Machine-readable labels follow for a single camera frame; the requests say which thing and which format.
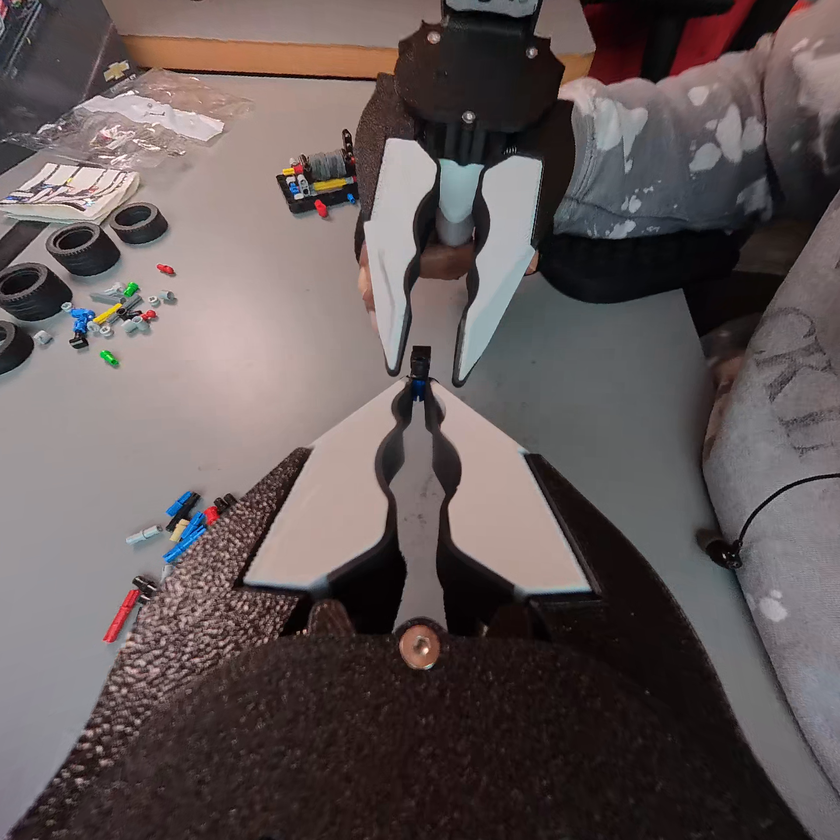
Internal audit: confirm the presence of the toy race car box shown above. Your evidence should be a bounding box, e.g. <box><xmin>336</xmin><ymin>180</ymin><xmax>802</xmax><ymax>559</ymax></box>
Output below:
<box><xmin>0</xmin><ymin>0</ymin><xmax>140</xmax><ymax>173</ymax></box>

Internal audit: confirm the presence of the multicoloured lego assembly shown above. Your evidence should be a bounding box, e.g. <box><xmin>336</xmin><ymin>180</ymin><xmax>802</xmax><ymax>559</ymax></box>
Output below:
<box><xmin>277</xmin><ymin>130</ymin><xmax>361</xmax><ymax>217</ymax></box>

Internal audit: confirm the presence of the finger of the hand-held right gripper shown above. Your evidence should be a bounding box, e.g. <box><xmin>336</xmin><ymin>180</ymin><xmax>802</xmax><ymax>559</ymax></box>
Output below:
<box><xmin>361</xmin><ymin>136</ymin><xmax>441</xmax><ymax>378</ymax></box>
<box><xmin>450</xmin><ymin>153</ymin><xmax>547</xmax><ymax>389</ymax></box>

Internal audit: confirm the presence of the grey desk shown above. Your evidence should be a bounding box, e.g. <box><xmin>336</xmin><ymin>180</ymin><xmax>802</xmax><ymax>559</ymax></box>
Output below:
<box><xmin>0</xmin><ymin>71</ymin><xmax>837</xmax><ymax>840</ymax></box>

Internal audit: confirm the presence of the red chair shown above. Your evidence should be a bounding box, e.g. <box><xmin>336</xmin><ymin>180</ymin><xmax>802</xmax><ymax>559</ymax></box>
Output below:
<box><xmin>584</xmin><ymin>0</ymin><xmax>808</xmax><ymax>85</ymax></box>

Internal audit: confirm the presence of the black rubber toy tire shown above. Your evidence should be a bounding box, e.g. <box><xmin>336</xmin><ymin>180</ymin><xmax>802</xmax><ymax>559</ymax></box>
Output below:
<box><xmin>108</xmin><ymin>202</ymin><xmax>169</xmax><ymax>246</ymax></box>
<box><xmin>0</xmin><ymin>262</ymin><xmax>73</xmax><ymax>322</ymax></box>
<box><xmin>0</xmin><ymin>320</ymin><xmax>35</xmax><ymax>376</ymax></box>
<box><xmin>46</xmin><ymin>223</ymin><xmax>122</xmax><ymax>277</ymax></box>

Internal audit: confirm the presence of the empty clear plastic bag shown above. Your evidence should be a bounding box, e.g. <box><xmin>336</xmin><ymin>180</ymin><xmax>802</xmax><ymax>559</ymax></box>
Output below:
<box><xmin>7</xmin><ymin>69</ymin><xmax>255</xmax><ymax>163</ymax></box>

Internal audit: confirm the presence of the grey table with wooden edge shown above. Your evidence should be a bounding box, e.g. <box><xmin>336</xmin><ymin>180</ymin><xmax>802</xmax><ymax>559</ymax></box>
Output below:
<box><xmin>101</xmin><ymin>0</ymin><xmax>595</xmax><ymax>81</ymax></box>

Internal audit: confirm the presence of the person's right hand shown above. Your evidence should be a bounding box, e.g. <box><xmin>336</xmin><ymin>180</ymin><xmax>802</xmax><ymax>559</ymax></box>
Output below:
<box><xmin>357</xmin><ymin>243</ymin><xmax>475</xmax><ymax>333</ymax></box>

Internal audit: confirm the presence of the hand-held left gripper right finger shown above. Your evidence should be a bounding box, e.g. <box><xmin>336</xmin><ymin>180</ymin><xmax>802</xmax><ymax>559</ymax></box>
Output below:
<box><xmin>425</xmin><ymin>382</ymin><xmax>603</xmax><ymax>598</ymax></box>

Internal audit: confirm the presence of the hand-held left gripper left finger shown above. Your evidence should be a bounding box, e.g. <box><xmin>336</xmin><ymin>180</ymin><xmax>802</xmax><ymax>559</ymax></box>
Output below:
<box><xmin>243</xmin><ymin>382</ymin><xmax>411</xmax><ymax>596</ymax></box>

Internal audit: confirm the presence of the sticker sheet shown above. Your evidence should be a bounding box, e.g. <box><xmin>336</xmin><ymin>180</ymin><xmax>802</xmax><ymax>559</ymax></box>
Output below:
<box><xmin>0</xmin><ymin>163</ymin><xmax>140</xmax><ymax>224</ymax></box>

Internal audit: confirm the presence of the person's right forearm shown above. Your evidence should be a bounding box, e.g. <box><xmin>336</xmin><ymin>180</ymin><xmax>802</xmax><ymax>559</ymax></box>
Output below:
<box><xmin>554</xmin><ymin>13</ymin><xmax>840</xmax><ymax>238</ymax></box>

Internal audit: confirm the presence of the pile of small lego pins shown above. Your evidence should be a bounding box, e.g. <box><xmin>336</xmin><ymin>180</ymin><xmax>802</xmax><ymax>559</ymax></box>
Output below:
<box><xmin>101</xmin><ymin>489</ymin><xmax>238</xmax><ymax>645</ymax></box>

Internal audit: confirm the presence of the person's grey patterned hoodie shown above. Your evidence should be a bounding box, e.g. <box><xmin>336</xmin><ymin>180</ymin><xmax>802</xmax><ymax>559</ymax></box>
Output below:
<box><xmin>701</xmin><ymin>190</ymin><xmax>840</xmax><ymax>798</ymax></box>

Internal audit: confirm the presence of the scatter of mixed lego pieces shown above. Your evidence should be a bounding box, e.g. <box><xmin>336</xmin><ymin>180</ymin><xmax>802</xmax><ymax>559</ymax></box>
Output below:
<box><xmin>33</xmin><ymin>262</ymin><xmax>178</xmax><ymax>368</ymax></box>

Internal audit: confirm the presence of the black chair armrest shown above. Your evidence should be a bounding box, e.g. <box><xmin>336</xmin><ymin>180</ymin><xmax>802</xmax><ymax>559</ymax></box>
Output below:
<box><xmin>538</xmin><ymin>226</ymin><xmax>747</xmax><ymax>305</ymax></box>

